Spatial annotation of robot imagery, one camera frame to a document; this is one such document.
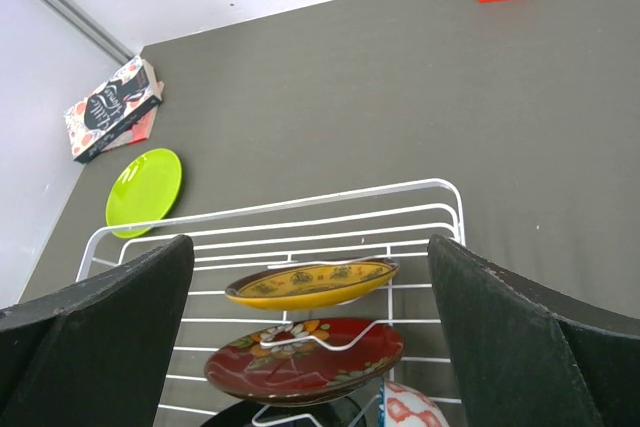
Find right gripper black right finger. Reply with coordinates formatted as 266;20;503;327
428;234;639;426

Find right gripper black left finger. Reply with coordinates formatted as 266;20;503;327
1;235;194;426

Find lime green plate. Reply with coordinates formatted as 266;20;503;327
105;148;183;227

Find blue white patterned bowl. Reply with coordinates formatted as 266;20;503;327
378;379;449;427

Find black plate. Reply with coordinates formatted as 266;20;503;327
203;395;379;427

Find red floral plate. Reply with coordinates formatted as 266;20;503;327
204;317;405;405

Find yellow patterned plate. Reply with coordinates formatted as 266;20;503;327
225;258;399;311

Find pink book underneath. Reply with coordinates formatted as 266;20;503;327
85;69;164;153

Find Little Women book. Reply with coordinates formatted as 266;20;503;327
63;56;162;164

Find white wire dish rack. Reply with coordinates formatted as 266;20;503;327
77;179;466;426

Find aluminium frame post left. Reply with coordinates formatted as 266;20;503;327
40;0;135;64

